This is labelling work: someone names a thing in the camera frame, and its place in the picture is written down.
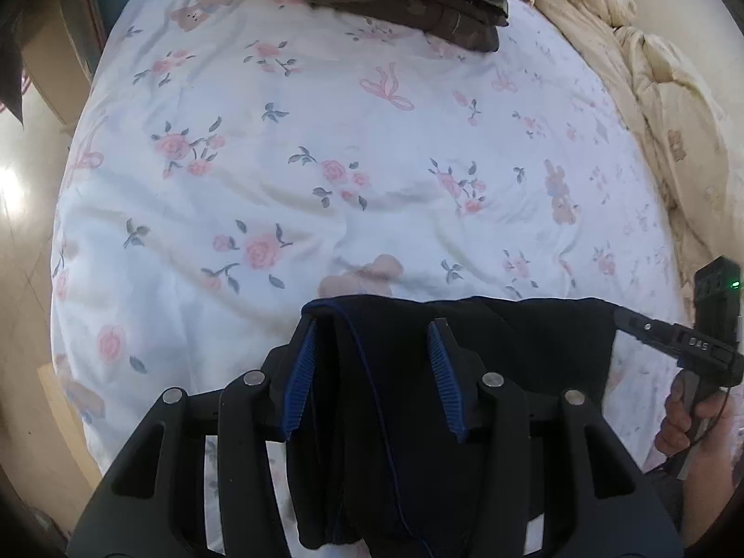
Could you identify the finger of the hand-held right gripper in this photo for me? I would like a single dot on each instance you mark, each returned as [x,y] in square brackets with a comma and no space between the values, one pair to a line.
[639,325]

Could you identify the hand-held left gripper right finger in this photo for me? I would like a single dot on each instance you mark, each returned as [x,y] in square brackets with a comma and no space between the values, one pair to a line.
[444,378]

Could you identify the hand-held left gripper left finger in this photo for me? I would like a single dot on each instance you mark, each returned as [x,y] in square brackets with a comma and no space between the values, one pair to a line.
[299,378]

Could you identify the black shorts pants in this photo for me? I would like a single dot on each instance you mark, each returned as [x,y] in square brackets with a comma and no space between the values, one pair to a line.
[395,418]

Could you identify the person's right forearm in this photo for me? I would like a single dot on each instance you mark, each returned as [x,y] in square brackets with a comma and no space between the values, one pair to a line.
[715,488]

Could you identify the folded dark camouflage pants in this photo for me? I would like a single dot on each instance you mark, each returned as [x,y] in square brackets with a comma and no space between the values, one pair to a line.
[407,9]

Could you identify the person's right hand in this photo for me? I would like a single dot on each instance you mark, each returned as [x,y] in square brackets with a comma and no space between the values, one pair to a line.
[674,424]

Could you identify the cream bear-print quilt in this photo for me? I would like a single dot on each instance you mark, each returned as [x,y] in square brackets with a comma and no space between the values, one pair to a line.
[657,58]

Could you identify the cream nightstand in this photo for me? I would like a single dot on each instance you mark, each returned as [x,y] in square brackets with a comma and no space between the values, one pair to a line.
[58,29]

